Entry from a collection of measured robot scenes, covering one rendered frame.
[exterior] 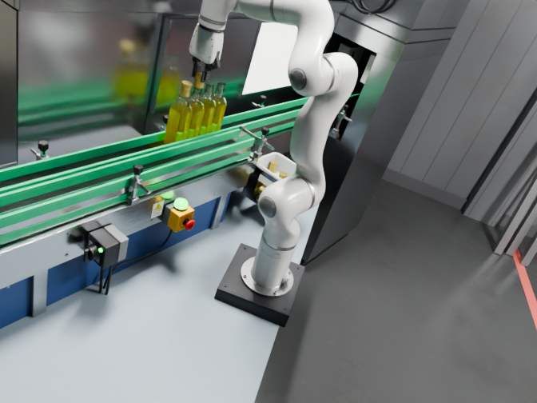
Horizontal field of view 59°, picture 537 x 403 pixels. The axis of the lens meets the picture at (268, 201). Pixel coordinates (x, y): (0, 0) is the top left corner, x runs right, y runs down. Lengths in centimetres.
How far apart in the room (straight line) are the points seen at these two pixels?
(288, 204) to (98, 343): 67
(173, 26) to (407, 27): 118
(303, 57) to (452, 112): 326
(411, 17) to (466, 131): 221
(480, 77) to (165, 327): 345
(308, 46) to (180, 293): 89
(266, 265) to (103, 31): 87
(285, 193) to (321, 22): 47
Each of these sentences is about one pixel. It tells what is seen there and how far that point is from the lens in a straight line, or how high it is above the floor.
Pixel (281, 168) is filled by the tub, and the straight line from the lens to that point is 204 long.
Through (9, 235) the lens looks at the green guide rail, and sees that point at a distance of 129.
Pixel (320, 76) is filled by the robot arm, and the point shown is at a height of 158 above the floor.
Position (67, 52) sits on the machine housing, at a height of 139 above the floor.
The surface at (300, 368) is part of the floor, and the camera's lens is 257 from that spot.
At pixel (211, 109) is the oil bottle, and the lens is 171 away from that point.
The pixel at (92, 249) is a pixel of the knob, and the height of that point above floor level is 98.
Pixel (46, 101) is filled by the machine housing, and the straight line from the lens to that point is 151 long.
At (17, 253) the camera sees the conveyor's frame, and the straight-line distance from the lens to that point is 132.
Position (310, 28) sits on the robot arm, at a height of 166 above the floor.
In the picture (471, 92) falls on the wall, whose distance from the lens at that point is 436.
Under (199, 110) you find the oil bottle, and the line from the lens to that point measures 166.
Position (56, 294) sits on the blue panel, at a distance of 155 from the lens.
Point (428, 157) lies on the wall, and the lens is 454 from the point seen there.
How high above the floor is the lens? 192
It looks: 32 degrees down
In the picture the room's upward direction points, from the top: 20 degrees clockwise
